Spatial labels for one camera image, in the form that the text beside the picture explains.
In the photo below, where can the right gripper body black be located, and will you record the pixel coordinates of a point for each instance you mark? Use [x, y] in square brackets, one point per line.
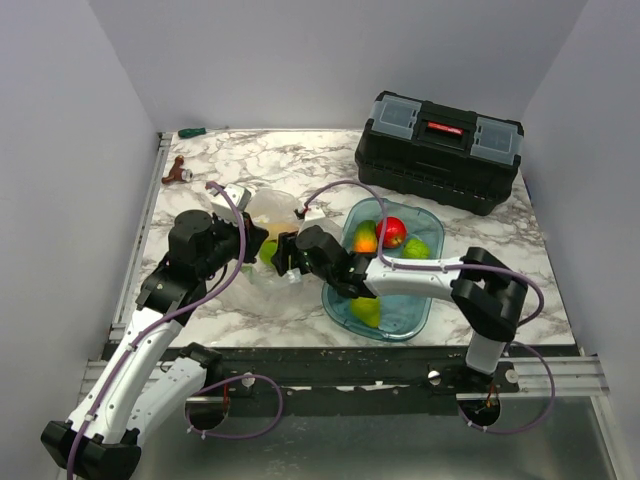
[298, 262]

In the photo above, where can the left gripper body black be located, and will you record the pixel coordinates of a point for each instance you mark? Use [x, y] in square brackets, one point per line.
[227, 248]

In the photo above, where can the translucent printed plastic bag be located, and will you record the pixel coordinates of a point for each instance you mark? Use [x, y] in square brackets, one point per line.
[274, 285]

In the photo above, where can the orange green fake mango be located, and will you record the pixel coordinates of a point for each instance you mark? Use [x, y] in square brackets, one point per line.
[365, 237]

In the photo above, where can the light green fake pear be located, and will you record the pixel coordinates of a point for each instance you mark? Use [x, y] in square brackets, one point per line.
[367, 310]

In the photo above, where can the red fake fruit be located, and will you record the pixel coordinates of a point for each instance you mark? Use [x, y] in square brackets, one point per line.
[393, 235]

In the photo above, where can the green fake fruit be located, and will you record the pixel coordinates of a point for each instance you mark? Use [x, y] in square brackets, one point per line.
[416, 249]

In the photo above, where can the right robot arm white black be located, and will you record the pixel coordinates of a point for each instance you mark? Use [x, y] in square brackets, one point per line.
[489, 295]

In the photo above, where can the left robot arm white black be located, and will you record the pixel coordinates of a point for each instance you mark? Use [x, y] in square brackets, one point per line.
[104, 436]

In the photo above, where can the brown water tap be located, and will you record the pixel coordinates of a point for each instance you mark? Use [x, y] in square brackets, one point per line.
[178, 173]

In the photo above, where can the teal transparent plastic tray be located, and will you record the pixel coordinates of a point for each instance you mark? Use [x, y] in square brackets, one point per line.
[405, 295]

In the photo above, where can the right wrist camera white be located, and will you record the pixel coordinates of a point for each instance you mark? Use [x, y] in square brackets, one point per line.
[313, 216]

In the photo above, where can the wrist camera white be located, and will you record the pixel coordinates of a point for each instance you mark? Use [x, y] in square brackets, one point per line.
[313, 216]
[229, 202]

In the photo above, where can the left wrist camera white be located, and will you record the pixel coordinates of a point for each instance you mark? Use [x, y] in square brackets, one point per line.
[229, 202]

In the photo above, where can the green handled screwdriver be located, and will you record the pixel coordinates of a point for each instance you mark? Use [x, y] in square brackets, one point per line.
[188, 133]

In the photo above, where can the black toolbox red handle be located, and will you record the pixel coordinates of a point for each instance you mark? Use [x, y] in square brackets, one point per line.
[455, 157]

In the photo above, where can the black mounting base rail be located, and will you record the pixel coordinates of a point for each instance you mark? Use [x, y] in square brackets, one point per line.
[328, 382]

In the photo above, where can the aluminium frame rail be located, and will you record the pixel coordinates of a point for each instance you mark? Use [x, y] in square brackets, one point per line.
[572, 376]

